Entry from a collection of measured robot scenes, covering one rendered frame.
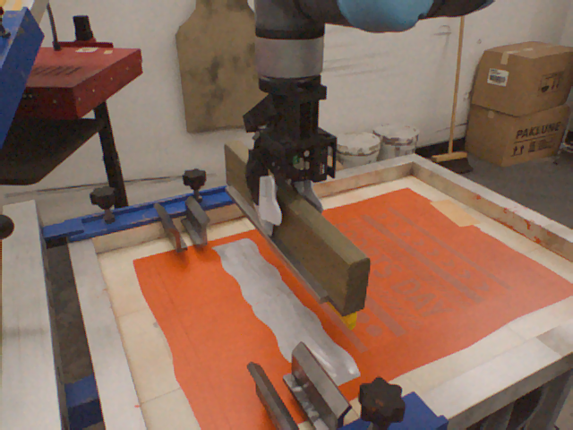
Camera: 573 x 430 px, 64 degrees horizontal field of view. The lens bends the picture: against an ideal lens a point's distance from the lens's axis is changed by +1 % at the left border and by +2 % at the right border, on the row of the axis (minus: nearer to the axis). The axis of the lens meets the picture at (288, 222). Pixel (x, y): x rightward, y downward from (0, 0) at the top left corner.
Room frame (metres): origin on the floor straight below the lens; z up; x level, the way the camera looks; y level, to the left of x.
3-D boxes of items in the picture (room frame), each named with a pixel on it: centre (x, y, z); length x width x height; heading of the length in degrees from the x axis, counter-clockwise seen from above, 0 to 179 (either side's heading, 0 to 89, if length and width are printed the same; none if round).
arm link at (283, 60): (0.53, 0.00, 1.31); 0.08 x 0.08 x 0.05
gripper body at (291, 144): (0.52, -0.01, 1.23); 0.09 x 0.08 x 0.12; 28
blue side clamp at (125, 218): (0.73, 0.24, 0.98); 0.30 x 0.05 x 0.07; 118
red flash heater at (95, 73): (1.53, 0.78, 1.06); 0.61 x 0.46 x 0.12; 178
